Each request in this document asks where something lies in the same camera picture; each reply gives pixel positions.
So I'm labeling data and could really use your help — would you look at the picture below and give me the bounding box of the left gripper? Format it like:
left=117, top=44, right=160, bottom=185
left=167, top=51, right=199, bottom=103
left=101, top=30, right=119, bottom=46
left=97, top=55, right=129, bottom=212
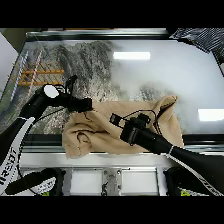
left=67, top=97, right=94, bottom=114

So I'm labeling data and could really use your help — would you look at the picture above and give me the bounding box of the black cable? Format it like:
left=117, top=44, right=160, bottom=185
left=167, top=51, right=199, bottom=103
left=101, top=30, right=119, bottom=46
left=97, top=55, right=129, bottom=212
left=122, top=109, right=161, bottom=136

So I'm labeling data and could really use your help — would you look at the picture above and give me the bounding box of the beige garment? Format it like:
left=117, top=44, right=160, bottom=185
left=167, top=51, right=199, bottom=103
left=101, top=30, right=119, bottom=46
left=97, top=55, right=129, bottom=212
left=62, top=94, right=185, bottom=160

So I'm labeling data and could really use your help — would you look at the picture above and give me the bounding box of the dark striped garment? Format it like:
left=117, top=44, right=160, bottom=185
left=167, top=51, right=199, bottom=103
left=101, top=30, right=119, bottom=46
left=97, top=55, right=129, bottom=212
left=169, top=27, right=224, bottom=64

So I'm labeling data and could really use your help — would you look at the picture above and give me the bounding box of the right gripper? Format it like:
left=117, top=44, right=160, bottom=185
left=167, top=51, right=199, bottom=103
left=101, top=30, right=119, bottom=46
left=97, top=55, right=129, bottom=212
left=119, top=124, right=147, bottom=147

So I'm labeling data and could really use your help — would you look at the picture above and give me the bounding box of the silver frame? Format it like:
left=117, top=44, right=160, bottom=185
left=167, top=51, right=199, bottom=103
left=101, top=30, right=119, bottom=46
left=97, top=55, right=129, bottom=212
left=18, top=28, right=224, bottom=197

